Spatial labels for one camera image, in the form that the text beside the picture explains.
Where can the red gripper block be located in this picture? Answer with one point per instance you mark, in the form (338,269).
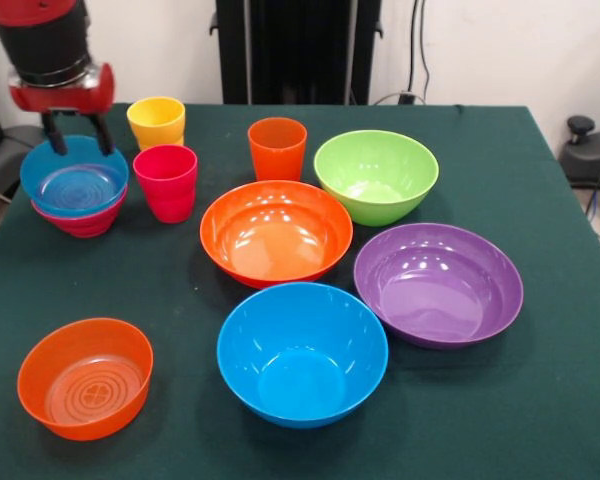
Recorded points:
(65,100)

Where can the purple bowl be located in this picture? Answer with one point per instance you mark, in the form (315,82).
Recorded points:
(430,290)

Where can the pink cup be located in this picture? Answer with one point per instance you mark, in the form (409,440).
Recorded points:
(167,195)

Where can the small blue bowl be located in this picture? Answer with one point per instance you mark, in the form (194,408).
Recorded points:
(75,190)

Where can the small orange bowl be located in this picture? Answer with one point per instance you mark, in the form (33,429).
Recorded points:
(87,395)

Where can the pink bowl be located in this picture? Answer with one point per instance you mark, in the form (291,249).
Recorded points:
(85,225)

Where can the dark green tablecloth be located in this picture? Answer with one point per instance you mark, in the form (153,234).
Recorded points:
(480,400)

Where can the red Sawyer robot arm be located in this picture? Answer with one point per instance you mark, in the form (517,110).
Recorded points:
(45,40)

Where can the yellow cup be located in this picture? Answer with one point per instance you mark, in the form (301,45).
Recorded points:
(155,122)

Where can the orange cup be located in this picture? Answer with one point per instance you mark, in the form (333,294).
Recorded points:
(277,155)

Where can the large orange bowl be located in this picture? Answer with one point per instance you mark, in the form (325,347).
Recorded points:
(280,240)

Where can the large blue bowl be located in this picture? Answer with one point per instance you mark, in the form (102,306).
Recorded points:
(300,370)

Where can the green bowl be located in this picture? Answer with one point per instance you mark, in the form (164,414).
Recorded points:
(375,195)

